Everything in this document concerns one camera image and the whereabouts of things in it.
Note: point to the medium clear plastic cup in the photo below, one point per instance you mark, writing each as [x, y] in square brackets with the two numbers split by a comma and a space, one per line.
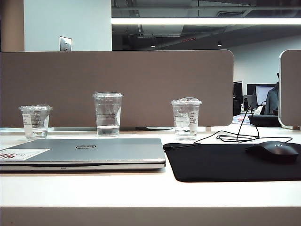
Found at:
[184, 122]

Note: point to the tall clear plastic cup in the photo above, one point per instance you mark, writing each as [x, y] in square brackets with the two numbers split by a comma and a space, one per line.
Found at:
[107, 117]

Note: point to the grey Dell laptop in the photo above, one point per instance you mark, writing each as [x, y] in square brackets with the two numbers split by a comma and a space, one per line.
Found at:
[105, 153]

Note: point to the short clear plastic cup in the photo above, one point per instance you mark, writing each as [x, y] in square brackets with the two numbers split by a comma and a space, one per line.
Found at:
[35, 127]

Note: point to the wide brown desk divider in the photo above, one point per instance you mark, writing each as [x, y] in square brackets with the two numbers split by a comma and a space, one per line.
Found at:
[141, 77]

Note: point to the black mouse pad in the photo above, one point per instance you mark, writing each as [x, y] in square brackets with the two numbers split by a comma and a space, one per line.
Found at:
[211, 164]

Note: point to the dark computer monitor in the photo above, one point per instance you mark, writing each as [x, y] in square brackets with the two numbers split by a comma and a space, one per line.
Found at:
[238, 94]

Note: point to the printed papers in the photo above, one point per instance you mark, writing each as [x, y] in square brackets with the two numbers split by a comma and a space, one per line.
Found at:
[240, 120]

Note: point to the small dark bottle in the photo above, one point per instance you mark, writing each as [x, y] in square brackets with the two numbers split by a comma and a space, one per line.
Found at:
[246, 104]

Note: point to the black ceiling spot lamp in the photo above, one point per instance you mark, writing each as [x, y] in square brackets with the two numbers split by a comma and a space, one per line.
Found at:
[219, 43]

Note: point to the white ceiling light strip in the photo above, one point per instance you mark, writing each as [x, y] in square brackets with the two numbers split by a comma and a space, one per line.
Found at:
[200, 21]

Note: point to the lit computer monitor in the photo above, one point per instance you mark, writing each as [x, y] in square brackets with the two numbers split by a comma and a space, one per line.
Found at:
[261, 94]

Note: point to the black oval pouch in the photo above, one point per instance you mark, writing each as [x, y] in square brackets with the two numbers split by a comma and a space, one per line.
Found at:
[263, 120]

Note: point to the person in grey jacket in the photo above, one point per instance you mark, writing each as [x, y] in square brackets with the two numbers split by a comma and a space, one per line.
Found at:
[272, 101]

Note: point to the black computer mouse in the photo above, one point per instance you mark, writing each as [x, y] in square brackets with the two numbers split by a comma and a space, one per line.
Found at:
[272, 150]

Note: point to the brown divider with white edge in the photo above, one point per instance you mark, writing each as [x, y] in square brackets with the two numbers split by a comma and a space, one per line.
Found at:
[291, 89]

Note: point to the metal wall plate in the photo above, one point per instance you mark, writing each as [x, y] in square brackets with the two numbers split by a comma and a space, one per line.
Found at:
[65, 43]

